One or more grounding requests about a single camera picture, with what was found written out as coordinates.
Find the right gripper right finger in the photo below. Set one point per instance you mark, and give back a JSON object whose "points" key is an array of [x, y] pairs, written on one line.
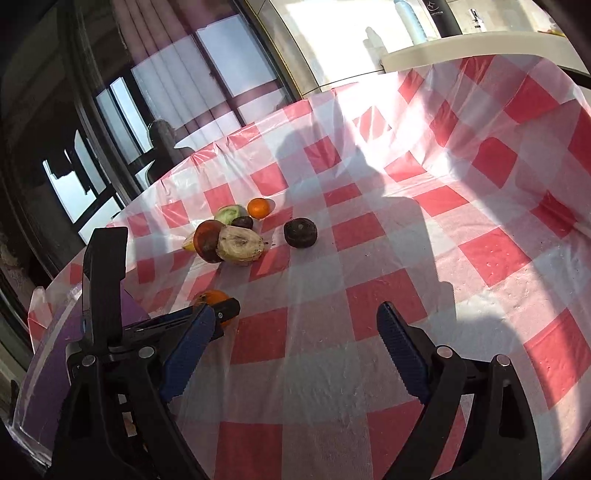
{"points": [[500, 440]]}

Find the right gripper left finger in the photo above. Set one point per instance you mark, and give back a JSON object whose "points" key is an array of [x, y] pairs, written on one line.
{"points": [[115, 422]]}

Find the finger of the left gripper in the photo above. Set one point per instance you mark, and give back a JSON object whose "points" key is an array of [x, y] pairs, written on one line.
{"points": [[103, 272], [212, 316]]}

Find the dark red apple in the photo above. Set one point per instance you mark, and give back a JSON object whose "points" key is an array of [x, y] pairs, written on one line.
{"points": [[205, 240]]}

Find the yellow apple half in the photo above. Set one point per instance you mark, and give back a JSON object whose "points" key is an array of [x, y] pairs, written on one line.
{"points": [[239, 246]]}

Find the green fruit half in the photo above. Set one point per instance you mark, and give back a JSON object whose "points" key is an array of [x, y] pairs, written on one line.
{"points": [[227, 214]]}

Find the small dark fruit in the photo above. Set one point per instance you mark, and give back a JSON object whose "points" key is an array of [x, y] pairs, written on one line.
{"points": [[243, 222]]}

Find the small orange mandarin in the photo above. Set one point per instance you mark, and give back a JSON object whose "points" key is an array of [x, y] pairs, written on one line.
{"points": [[259, 208]]}

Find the dark round dried fruit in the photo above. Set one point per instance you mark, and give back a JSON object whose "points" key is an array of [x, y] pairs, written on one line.
{"points": [[300, 233]]}

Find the pale yellow fruit half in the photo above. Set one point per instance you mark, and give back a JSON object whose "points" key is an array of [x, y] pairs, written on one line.
{"points": [[188, 243]]}

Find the purple white cardboard box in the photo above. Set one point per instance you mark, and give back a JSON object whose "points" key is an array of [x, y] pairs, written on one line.
{"points": [[46, 383]]}

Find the red white checkered tablecloth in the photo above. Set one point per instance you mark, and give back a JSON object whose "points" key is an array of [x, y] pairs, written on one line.
{"points": [[460, 192]]}

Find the white plastic bottle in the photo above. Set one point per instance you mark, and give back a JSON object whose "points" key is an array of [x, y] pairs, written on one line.
{"points": [[411, 22]]}

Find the white curved shelf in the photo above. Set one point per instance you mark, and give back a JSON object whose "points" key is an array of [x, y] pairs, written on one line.
{"points": [[552, 47]]}

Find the black water bottle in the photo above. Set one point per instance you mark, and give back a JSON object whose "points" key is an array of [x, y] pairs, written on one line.
{"points": [[443, 18]]}

